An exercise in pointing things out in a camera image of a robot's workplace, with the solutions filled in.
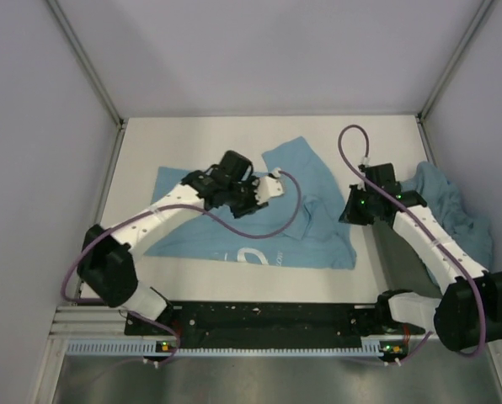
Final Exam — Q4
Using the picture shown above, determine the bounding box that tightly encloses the light blue cable duct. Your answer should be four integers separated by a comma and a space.
66, 339, 403, 359

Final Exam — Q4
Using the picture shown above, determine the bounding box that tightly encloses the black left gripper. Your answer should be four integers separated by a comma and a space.
224, 175, 267, 219

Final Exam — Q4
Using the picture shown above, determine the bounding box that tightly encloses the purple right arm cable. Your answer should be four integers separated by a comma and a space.
337, 125, 490, 366

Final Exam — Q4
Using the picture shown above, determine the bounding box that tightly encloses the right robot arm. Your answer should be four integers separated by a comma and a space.
339, 163, 502, 352

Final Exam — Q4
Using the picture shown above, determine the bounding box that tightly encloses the aluminium frame post left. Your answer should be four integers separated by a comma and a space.
43, 0, 125, 128

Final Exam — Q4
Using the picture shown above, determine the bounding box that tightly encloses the aluminium frame post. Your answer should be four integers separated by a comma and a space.
417, 0, 498, 124
43, 0, 125, 128

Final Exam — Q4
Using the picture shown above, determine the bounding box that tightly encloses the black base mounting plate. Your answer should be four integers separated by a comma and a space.
124, 299, 427, 348

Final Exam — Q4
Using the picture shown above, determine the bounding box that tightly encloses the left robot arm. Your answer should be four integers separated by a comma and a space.
77, 151, 283, 334

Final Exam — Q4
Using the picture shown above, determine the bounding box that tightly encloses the aluminium frame post right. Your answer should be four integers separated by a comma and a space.
417, 0, 498, 124

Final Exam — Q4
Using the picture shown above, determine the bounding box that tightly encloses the light blue printed t-shirt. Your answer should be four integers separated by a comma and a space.
147, 137, 356, 269

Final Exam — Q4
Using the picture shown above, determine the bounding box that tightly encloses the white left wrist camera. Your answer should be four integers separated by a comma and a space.
255, 167, 285, 204

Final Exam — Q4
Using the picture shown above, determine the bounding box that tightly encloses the light blue plain t-shirt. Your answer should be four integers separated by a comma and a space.
401, 162, 494, 270

